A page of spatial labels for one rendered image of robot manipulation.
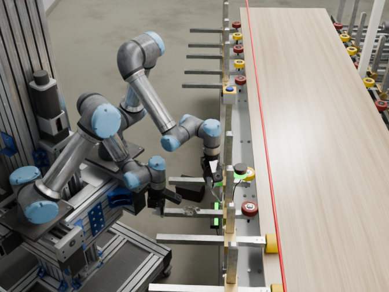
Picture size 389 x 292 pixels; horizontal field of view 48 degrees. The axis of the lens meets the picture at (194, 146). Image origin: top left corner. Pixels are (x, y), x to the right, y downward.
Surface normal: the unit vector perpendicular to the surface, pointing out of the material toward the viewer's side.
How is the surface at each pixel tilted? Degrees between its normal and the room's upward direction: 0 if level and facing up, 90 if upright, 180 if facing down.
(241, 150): 0
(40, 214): 95
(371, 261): 0
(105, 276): 0
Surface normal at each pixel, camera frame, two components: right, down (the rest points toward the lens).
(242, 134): 0.00, -0.79
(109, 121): 0.63, 0.40
